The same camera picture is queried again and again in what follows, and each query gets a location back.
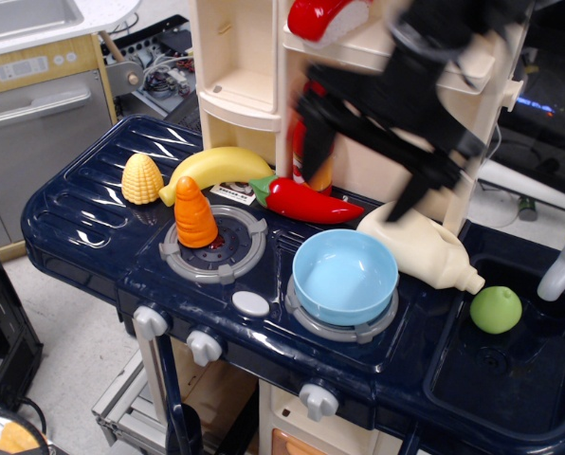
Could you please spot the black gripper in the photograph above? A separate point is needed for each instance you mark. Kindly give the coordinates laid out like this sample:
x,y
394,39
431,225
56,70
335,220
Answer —
x,y
396,113

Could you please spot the orange toy carrot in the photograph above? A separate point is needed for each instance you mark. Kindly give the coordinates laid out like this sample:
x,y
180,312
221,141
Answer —
x,y
194,221

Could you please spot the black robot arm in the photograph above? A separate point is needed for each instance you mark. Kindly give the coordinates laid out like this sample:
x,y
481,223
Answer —
x,y
462,20

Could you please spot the light blue bowl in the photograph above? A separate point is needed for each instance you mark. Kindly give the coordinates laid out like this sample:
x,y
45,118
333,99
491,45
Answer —
x,y
344,277

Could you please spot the red toy ketchup bottle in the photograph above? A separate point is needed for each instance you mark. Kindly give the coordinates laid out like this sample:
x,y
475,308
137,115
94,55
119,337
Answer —
x,y
322,181

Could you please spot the red toy chili pepper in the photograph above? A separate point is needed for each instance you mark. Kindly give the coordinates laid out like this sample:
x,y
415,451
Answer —
x,y
296,201

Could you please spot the cream toy detergent bottle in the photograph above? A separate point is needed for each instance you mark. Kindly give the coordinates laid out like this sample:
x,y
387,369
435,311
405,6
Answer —
x,y
423,249

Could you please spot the red and white toy sushi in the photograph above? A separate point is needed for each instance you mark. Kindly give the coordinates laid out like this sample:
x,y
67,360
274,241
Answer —
x,y
321,23

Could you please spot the yellow toy banana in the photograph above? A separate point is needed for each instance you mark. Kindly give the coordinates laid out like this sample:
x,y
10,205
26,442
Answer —
x,y
217,165

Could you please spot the cream toy kitchen shelf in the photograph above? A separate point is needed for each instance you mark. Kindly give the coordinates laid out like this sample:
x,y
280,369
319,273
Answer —
x,y
250,70

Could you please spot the grey left stove burner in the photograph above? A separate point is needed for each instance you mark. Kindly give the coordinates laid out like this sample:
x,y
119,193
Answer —
x,y
238,247

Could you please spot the grey stove burner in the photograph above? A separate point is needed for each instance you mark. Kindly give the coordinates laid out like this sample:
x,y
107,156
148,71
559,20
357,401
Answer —
x,y
238,247
360,334

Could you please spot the grey right stove burner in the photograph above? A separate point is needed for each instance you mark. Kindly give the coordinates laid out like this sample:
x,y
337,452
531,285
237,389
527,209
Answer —
x,y
360,334

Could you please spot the grey oval button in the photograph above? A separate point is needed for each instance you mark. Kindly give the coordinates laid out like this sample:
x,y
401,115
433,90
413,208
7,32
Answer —
x,y
250,304

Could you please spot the green toy apple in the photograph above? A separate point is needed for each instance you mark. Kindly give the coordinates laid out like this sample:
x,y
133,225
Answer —
x,y
496,309

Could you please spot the yellow toy corn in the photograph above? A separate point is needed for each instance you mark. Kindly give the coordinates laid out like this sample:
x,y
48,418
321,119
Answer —
x,y
141,180

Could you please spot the navy toy kitchen counter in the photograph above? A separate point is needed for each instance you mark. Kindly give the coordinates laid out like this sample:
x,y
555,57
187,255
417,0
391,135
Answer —
x,y
475,365

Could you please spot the grey right knob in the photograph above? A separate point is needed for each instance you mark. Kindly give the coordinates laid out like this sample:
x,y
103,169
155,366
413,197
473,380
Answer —
x,y
318,401

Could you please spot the grey knob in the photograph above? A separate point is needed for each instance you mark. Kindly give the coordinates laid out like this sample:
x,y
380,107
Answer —
x,y
149,324
318,401
204,348

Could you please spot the grey middle knob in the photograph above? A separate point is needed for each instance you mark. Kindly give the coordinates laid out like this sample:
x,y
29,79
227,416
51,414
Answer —
x,y
204,348

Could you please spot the grey left knob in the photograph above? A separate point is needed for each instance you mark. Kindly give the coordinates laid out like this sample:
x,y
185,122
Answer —
x,y
149,324

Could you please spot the grey toy dishwasher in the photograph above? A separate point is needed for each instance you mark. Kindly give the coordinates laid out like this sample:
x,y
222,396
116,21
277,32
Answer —
x,y
55,101

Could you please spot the white toy sink counter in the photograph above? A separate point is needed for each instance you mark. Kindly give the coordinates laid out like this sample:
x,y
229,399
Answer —
x,y
27,23

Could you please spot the black computer case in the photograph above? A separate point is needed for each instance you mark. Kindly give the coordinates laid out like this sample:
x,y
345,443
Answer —
x,y
20,348

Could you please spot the aluminium frame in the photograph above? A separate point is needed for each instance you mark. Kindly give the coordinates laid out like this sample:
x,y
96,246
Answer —
x,y
131,412

